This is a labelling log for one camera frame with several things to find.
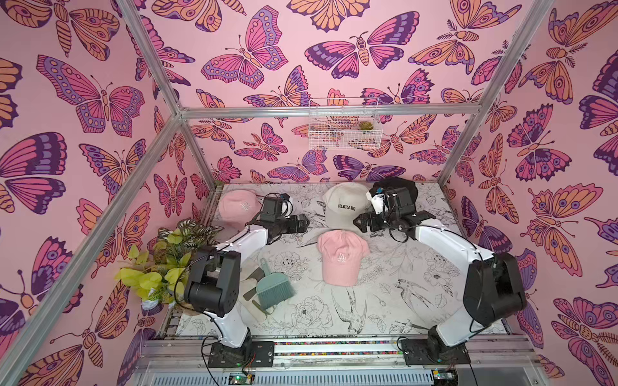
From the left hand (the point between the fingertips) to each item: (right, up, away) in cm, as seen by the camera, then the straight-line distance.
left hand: (302, 221), depth 95 cm
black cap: (+42, +16, +15) cm, 47 cm away
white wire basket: (+18, +39, +11) cm, 44 cm away
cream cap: (+18, +7, +10) cm, 22 cm away
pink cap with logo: (-28, +5, +8) cm, 29 cm away
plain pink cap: (+15, -12, -5) cm, 20 cm away
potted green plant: (-38, -13, -30) cm, 50 cm away
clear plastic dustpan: (-12, -30, -13) cm, 35 cm away
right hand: (+24, +2, -5) cm, 25 cm away
